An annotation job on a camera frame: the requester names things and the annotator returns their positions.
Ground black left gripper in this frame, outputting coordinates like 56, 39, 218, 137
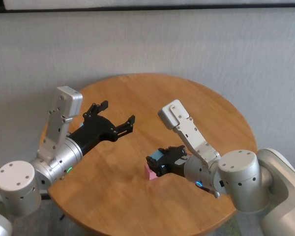
68, 100, 136, 157

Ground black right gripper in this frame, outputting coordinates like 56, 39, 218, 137
147, 146, 192, 177

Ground pink cube block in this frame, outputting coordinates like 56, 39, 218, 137
144, 163, 163, 181

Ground black right arm cable plug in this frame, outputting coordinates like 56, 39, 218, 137
200, 185, 221, 199

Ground black wall trim strip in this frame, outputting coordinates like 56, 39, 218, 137
0, 5, 295, 13

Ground white foam wall panel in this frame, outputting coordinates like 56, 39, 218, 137
3, 0, 295, 10

